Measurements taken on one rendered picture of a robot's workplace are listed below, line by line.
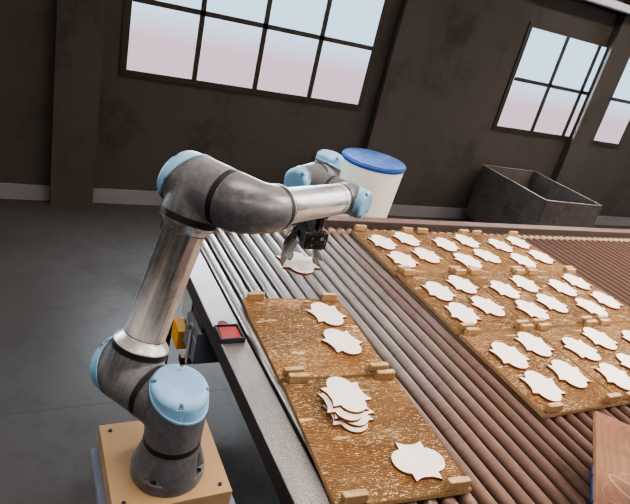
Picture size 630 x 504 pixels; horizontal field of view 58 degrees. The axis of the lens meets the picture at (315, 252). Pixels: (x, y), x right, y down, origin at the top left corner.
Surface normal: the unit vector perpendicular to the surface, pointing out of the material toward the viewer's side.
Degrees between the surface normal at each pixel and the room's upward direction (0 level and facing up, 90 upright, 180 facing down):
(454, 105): 90
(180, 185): 73
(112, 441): 1
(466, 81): 90
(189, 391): 8
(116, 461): 1
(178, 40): 90
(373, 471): 0
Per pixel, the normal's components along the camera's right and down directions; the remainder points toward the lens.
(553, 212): 0.37, 0.47
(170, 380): 0.33, -0.82
